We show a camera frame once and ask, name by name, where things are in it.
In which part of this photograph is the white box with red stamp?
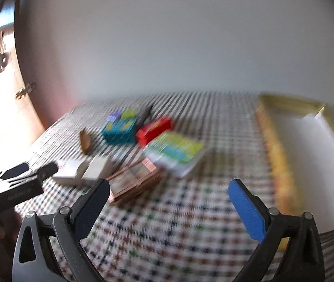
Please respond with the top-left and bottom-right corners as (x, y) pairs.
(51, 160), (89, 186)

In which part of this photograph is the brown wooden comb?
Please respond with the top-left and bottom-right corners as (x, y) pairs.
(79, 129), (92, 155)

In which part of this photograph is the pink card deck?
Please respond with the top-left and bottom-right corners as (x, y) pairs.
(108, 158), (164, 204)

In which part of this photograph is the red toy brick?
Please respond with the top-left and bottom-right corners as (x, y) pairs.
(136, 117), (173, 147)

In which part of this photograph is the white paper tin liner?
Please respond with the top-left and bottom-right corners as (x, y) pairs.
(273, 113), (334, 233)

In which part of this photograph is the wooden door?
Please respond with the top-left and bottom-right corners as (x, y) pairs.
(0, 0), (44, 167)

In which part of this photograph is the white power adapter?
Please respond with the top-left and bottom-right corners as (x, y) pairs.
(82, 156), (114, 187)

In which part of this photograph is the checkered tablecloth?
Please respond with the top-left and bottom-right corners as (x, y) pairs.
(13, 91), (334, 282)

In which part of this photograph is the purple cube block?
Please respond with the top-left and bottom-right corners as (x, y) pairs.
(106, 110), (122, 123)

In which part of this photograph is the teal toy block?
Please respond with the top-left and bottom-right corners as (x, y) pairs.
(101, 118), (136, 145)

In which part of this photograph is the gold metal tin box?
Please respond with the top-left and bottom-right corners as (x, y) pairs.
(255, 93), (334, 235)

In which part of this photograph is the green toy block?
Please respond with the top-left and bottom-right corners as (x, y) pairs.
(121, 108), (138, 120)

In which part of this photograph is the colourful plastic packet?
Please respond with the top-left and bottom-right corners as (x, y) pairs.
(143, 130), (207, 178)

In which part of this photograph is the brass door handle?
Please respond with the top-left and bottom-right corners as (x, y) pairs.
(15, 82), (37, 100)

